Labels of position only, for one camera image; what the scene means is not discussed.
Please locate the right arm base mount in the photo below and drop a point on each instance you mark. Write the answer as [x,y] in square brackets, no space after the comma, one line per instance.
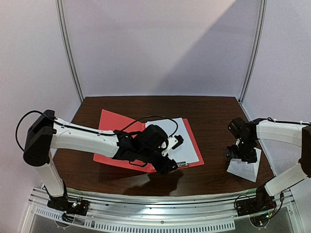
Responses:
[262,207]

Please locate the small white paper sheet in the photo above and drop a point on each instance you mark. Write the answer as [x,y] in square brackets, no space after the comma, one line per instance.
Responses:
[248,171]

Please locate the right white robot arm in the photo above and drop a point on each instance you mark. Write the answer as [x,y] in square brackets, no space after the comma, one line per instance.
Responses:
[292,156]

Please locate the large white paper sheet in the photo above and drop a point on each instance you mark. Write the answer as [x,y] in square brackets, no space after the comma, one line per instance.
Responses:
[186,151]

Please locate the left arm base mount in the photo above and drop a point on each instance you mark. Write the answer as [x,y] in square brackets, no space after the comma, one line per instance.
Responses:
[69,208]

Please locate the red file folder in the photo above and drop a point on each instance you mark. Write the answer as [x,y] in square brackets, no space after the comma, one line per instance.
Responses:
[113,121]

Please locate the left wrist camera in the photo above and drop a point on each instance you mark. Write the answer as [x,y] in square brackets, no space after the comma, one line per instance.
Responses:
[154,140]

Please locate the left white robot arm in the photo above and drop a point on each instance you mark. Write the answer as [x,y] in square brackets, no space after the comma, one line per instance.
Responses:
[49,132]

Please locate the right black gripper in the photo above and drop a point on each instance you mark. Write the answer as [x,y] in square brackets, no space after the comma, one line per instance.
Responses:
[239,157]

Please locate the metal bottom folder clip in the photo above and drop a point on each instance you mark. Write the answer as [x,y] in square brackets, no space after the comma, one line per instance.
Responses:
[183,164]

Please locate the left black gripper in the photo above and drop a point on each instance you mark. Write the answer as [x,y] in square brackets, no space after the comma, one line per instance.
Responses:
[166,167]

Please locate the aluminium corner post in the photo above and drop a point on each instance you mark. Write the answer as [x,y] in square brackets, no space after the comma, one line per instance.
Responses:
[67,48]
[254,51]

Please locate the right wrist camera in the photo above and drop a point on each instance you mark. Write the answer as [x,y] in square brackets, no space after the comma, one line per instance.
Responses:
[244,131]

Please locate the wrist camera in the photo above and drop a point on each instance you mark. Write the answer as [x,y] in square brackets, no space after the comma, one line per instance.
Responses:
[154,140]
[244,131]

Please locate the right aluminium corner post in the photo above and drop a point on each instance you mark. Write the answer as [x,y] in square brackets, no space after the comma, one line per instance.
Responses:
[254,51]

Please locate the left aluminium corner post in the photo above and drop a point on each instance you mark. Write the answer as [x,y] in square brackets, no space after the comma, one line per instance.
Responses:
[67,48]

